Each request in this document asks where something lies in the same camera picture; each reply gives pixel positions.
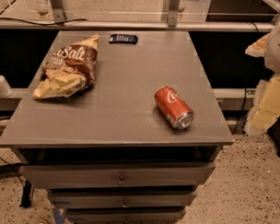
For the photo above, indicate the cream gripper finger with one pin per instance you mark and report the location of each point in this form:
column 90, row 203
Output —
column 265, row 109
column 258, row 48

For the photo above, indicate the red coke can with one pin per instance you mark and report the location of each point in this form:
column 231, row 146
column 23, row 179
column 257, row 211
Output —
column 174, row 108

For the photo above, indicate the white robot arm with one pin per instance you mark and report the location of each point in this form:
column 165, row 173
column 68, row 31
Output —
column 272, row 53

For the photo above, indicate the top grey drawer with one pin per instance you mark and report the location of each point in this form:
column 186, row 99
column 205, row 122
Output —
column 115, row 176

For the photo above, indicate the grey drawer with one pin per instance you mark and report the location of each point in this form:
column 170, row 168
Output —
column 115, row 176
column 150, row 198
column 126, row 215

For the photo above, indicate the black rectangular tag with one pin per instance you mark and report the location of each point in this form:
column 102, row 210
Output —
column 123, row 39

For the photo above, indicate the middle grey drawer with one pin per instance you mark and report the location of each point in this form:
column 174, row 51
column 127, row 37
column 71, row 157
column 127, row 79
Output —
column 150, row 198

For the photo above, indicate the bottom grey drawer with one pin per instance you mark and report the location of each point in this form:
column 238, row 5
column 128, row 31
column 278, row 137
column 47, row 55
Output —
column 126, row 215

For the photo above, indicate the grey drawer cabinet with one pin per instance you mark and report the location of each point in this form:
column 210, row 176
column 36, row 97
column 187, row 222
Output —
column 118, row 121

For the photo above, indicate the brown salt chip bag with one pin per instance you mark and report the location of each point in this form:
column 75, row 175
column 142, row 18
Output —
column 69, row 70

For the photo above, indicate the grey metal rail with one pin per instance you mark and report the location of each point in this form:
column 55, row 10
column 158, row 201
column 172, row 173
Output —
column 84, row 24

